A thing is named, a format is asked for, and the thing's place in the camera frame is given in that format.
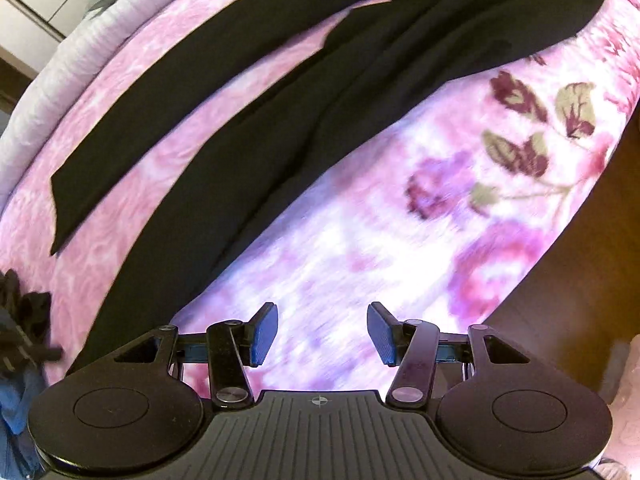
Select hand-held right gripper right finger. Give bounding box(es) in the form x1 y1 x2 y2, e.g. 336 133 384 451
367 302 531 407

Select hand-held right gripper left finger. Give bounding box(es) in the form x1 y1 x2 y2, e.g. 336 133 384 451
114 302 279 409

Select black pants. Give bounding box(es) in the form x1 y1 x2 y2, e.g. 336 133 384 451
50 0 610 376

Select pink floral blanket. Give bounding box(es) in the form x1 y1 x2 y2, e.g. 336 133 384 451
0 0 640 411

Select blue jeans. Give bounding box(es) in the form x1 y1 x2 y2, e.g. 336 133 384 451
0 367 48 461

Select striped lilac quilt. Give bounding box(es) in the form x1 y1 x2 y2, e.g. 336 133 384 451
0 0 311 211

